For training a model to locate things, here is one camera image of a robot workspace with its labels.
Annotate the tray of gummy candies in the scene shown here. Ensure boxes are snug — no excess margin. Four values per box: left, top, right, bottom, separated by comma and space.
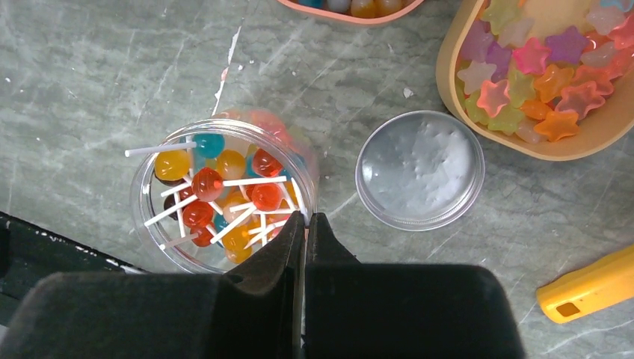
436, 1, 633, 161

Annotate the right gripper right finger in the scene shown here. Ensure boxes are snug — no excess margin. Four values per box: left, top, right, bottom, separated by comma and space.
304, 213, 526, 358

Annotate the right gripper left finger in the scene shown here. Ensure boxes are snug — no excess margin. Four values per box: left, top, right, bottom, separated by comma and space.
1, 213, 304, 358

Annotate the orange plastic scoop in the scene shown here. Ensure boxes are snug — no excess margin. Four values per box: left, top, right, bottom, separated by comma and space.
536, 245, 633, 324

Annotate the clear plastic jar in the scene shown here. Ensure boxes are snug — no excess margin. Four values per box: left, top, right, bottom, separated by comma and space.
125, 108, 319, 273

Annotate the black base frame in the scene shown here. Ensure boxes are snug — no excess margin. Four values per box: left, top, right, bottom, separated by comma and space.
1, 212, 143, 327

